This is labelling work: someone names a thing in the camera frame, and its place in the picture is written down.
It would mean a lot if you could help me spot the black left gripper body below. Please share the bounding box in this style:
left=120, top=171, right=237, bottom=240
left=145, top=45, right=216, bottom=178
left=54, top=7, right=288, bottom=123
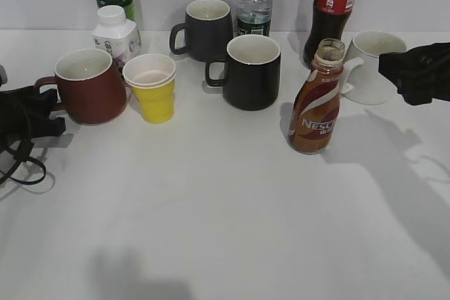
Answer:
left=1, top=86, right=66, bottom=152

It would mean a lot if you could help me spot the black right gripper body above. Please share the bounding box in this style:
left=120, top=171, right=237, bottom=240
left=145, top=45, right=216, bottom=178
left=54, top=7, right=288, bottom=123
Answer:
left=378, top=42, right=449, bottom=105

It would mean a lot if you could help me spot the dark red ceramic mug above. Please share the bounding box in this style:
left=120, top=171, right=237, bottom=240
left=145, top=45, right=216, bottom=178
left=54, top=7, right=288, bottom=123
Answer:
left=34, top=48, right=127, bottom=124

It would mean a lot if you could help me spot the brown Nescafe coffee bottle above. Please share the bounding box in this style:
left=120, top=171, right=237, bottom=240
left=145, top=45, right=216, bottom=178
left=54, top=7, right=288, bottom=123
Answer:
left=288, top=39, right=345, bottom=154

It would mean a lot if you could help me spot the yellow paper cup stack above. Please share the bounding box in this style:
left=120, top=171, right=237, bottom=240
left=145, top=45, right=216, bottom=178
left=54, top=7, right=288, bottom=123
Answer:
left=122, top=53, right=176, bottom=124

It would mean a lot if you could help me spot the white ceramic mug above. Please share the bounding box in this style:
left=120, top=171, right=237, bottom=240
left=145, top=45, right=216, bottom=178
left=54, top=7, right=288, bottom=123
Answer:
left=339, top=31, right=406, bottom=105

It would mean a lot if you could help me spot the white yogurt bottle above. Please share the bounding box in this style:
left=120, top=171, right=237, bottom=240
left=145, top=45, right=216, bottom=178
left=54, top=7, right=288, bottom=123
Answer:
left=92, top=5, right=142, bottom=79

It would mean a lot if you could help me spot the black ceramic mug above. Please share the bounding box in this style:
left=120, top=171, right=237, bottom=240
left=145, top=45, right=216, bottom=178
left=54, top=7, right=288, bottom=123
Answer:
left=205, top=34, right=281, bottom=111

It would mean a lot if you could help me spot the clear water bottle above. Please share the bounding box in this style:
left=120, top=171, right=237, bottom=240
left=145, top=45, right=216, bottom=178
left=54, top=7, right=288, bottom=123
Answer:
left=236, top=0, right=273, bottom=36

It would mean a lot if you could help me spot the dark grey ceramic mug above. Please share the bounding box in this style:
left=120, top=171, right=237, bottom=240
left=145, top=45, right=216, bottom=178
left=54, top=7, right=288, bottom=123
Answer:
left=169, top=0, right=233, bottom=62

